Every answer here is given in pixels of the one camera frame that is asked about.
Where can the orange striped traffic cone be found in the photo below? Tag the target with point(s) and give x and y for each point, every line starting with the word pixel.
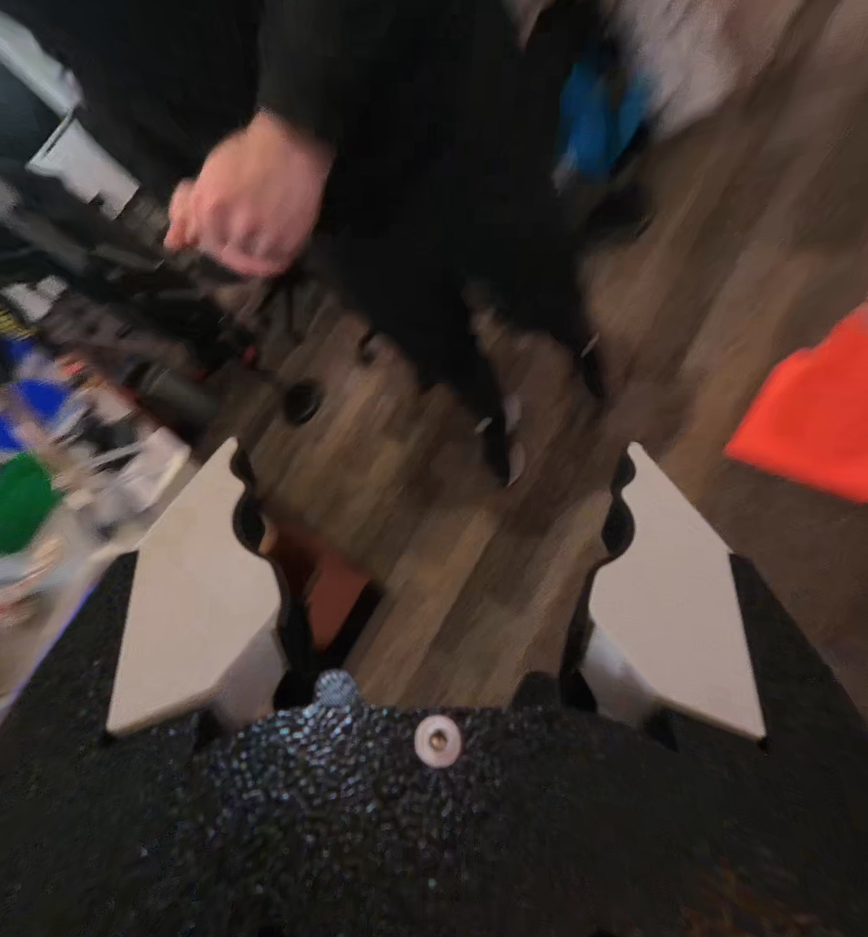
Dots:
pixel 829 403

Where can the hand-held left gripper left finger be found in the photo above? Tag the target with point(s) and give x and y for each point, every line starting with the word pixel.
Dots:
pixel 192 615

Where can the green parts bin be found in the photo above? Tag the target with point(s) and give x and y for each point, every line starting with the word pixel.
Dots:
pixel 17 505

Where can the grey work table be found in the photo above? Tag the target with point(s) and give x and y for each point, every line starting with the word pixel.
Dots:
pixel 53 586

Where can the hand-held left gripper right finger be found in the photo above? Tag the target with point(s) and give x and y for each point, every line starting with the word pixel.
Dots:
pixel 676 615

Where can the blue bag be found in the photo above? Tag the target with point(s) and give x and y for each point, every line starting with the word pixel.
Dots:
pixel 602 117

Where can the cardboard box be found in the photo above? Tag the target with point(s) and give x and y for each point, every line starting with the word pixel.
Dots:
pixel 324 593

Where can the small blue parts bin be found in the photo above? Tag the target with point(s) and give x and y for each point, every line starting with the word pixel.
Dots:
pixel 39 398

